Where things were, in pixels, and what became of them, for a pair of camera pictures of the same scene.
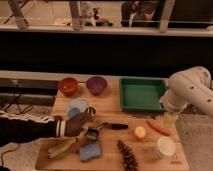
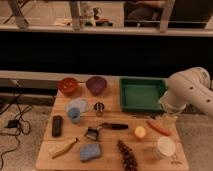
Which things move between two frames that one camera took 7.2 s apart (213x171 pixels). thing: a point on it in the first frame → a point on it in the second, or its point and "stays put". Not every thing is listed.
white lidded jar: x=165 y=147 stays put
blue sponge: x=89 y=152 stays put
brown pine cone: x=128 y=159 stays put
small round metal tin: x=91 y=110 → x=99 y=108
